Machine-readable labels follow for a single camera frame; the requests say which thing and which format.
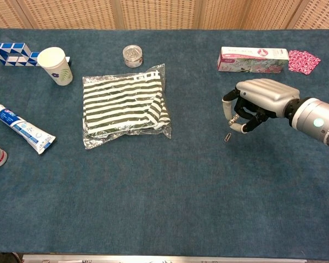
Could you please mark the blue white snake puzzle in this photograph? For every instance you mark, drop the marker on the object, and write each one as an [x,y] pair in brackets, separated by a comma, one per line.
[13,53]

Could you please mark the silver metal table rail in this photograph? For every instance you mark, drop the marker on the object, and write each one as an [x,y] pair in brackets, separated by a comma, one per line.
[164,258]

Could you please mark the blue white toothpaste tube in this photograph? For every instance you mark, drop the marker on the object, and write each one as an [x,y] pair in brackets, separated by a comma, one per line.
[22,128]

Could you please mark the pink floral carton box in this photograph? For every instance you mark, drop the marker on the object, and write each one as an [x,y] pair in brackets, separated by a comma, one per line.
[252,61]

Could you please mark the woven bamboo folding screen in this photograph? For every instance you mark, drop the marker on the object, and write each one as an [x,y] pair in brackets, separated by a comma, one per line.
[159,13]

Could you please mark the striped garment in plastic bag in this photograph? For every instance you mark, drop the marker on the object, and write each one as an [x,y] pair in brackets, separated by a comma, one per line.
[123,107]

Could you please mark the floral paper cup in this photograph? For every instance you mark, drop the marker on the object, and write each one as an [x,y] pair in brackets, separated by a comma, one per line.
[57,68]

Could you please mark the gold paper clip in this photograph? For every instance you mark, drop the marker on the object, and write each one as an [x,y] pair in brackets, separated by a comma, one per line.
[227,137]

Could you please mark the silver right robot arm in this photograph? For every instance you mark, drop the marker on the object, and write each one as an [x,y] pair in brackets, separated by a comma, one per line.
[316,123]

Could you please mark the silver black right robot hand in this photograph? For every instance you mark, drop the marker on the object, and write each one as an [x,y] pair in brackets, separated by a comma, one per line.
[266,97]

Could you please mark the clear round pin box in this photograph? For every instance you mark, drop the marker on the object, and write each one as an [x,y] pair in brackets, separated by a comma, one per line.
[132,56]

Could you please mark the teal table cloth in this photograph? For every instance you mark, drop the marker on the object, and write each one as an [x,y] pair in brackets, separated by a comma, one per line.
[164,191]

